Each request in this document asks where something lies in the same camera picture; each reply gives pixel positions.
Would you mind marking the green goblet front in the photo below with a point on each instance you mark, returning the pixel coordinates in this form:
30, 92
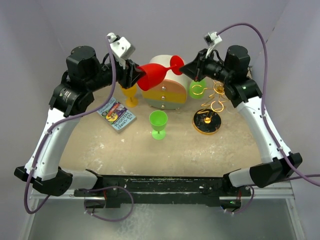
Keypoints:
197, 88

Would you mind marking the green goblet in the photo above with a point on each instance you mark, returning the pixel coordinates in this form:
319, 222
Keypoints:
197, 88
158, 120

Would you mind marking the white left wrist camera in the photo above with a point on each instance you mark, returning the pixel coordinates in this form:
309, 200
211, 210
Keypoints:
121, 48

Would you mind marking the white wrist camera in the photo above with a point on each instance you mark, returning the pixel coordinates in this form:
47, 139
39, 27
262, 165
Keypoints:
212, 39
121, 48

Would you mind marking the gold wine glass rack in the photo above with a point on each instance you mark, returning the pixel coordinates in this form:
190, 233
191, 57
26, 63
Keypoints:
207, 120

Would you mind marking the blue treehouse paperback book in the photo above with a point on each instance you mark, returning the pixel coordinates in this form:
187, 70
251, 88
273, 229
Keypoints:
117, 115

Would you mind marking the green goblet near cabinet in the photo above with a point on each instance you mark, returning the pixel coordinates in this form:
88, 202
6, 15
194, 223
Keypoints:
158, 120

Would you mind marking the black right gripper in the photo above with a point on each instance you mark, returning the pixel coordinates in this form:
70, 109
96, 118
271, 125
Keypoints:
192, 68

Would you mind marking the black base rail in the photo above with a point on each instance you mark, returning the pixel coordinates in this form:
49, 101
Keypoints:
177, 190

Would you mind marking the red plastic goblet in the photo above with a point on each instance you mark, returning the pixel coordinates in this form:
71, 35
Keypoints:
154, 73

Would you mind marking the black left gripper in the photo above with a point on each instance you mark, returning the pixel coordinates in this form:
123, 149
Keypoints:
130, 75

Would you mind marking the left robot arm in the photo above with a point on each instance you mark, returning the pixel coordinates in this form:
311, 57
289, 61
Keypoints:
69, 102

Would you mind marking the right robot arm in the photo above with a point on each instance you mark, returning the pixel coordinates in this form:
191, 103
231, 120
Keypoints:
277, 159

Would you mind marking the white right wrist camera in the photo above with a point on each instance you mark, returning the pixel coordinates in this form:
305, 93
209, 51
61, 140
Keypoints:
212, 39

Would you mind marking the white round drawer cabinet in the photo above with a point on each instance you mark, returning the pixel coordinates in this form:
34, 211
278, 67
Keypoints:
171, 93

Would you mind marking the yellow plastic goblet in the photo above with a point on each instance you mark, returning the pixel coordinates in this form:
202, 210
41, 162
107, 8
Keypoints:
131, 101

